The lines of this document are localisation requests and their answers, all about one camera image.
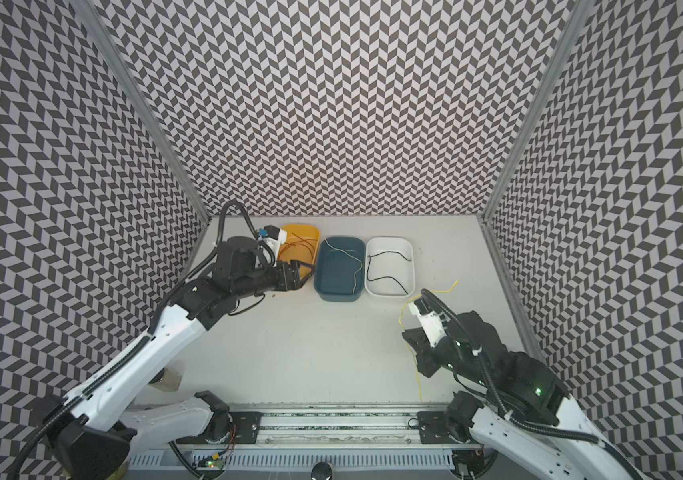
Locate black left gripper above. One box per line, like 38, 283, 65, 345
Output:
228, 255, 316, 297

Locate yellow cable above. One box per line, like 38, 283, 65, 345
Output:
324, 238, 365, 295
398, 280, 461, 402

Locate black cable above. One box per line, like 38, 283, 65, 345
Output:
366, 249, 413, 296

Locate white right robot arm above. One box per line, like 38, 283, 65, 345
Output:
403, 289, 645, 479

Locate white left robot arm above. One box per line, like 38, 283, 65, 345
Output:
8, 200, 316, 479

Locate yellow plastic bin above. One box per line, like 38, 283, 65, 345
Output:
277, 223, 321, 284

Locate teal plastic bin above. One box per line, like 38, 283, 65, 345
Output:
314, 236, 365, 303

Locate white plastic bin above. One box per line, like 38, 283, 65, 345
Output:
365, 236, 417, 299

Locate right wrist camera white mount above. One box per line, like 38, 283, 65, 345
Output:
409, 298, 447, 348

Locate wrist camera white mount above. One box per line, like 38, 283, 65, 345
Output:
409, 298, 447, 348
259, 225, 288, 259

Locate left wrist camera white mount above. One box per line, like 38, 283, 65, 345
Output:
259, 225, 288, 259

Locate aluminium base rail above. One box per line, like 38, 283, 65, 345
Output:
118, 403, 595, 472

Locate aluminium corner post left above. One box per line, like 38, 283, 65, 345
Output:
69, 0, 211, 222

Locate aluminium corner post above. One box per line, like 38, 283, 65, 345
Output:
481, 0, 595, 224
69, 0, 211, 222

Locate aluminium corner post right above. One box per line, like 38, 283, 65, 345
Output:
481, 0, 595, 224

